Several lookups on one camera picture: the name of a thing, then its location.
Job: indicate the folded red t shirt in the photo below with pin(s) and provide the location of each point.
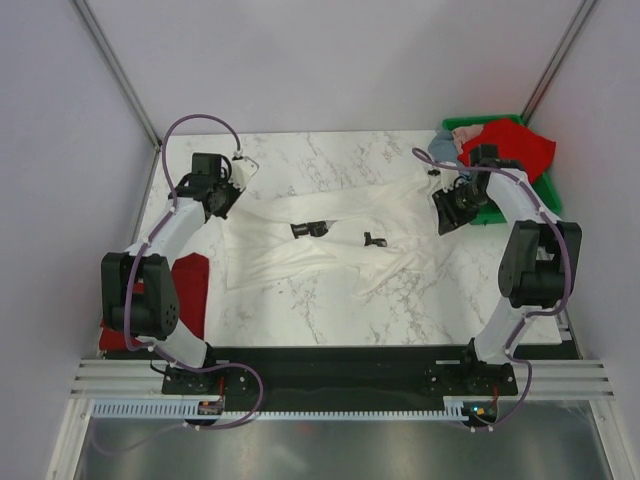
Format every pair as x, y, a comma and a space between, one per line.
191, 279

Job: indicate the white t shirt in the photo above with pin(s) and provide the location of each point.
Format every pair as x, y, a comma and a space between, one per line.
376, 230

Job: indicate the green plastic bin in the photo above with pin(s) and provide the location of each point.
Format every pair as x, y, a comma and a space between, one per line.
543, 186

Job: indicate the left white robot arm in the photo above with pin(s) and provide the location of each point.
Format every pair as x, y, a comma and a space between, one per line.
139, 297

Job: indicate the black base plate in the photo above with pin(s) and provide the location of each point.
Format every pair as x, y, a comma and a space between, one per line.
445, 370

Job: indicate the red t shirt in bin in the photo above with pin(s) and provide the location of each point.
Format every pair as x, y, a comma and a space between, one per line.
515, 142

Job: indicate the light blue t shirt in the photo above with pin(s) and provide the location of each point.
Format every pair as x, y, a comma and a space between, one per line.
442, 149

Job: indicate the aluminium frame rail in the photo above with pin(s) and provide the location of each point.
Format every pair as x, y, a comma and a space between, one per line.
552, 380

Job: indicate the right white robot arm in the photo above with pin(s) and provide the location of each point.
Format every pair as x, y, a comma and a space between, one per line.
537, 272

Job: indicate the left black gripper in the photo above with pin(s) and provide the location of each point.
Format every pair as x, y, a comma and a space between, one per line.
235, 194

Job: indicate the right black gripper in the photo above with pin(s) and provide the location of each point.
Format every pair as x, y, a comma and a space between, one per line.
448, 216

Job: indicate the white slotted cable duct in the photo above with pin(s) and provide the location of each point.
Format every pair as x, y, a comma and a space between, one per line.
193, 409

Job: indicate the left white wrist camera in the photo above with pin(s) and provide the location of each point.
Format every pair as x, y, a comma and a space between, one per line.
243, 169

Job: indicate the pink t shirt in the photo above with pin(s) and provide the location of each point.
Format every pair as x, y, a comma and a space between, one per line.
463, 134

